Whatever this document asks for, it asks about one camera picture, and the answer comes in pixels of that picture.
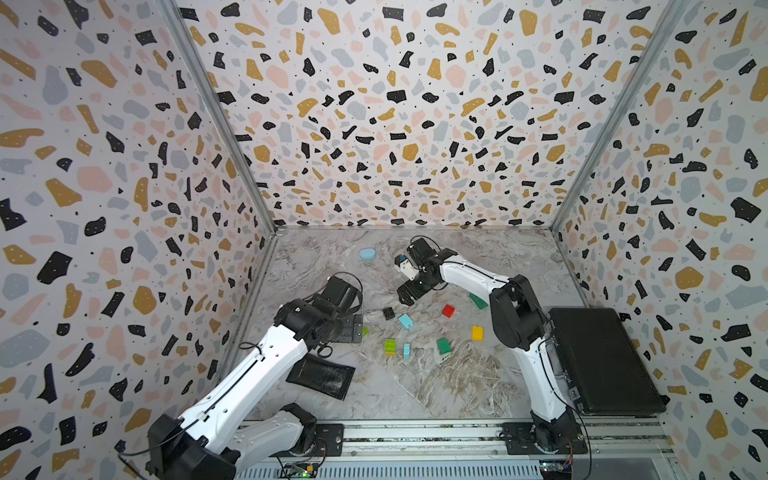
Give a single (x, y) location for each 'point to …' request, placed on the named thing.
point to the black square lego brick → (388, 313)
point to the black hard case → (602, 362)
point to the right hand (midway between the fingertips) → (411, 291)
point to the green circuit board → (305, 470)
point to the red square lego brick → (448, 310)
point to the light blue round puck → (367, 253)
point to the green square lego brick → (444, 345)
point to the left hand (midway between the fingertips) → (344, 326)
